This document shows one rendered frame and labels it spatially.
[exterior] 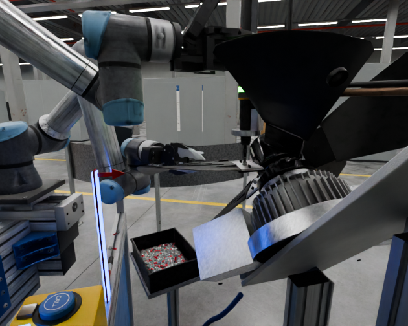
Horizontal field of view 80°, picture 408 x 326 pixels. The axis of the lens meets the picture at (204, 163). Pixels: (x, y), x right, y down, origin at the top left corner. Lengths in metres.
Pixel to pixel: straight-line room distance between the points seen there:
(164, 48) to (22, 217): 0.78
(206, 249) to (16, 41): 0.58
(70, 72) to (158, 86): 6.44
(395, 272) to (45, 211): 0.94
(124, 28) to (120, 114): 0.14
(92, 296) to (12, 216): 0.71
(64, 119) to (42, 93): 10.12
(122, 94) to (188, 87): 6.28
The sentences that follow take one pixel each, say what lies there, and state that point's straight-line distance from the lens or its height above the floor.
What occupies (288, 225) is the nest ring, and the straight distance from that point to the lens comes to 0.46.
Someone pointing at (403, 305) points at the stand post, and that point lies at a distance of 0.47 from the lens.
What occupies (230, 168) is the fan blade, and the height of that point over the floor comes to 1.19.
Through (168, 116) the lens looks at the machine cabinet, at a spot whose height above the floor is 1.04.
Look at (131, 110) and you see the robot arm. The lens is 0.47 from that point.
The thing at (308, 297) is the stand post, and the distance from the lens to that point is 0.72.
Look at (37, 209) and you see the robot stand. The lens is 1.03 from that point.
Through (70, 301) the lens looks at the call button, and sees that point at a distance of 0.40.
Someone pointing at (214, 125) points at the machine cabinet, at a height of 0.81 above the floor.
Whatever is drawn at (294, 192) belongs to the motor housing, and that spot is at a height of 1.17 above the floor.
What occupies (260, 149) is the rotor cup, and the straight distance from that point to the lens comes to 0.63.
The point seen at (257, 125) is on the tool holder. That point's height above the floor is 1.28.
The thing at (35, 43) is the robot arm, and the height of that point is 1.44.
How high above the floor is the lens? 1.33
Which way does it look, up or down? 13 degrees down
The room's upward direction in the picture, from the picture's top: straight up
